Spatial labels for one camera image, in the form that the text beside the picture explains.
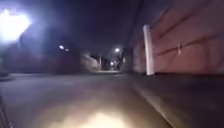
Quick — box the dark asphalt road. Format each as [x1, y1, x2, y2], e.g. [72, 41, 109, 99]
[0, 70, 174, 128]

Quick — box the grey pavement strip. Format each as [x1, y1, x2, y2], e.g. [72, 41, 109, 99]
[126, 72, 224, 128]

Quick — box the reddish wooden fence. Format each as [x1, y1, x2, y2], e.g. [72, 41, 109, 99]
[132, 0, 224, 76]

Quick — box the street lamp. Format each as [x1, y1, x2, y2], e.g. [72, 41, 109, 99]
[113, 47, 122, 63]

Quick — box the pale wall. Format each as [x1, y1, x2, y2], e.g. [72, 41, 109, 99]
[79, 53, 102, 73]

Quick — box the white post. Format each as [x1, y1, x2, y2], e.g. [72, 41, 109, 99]
[142, 24, 156, 76]

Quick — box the dark hedge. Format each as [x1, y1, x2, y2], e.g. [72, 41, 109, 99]
[0, 31, 82, 76]

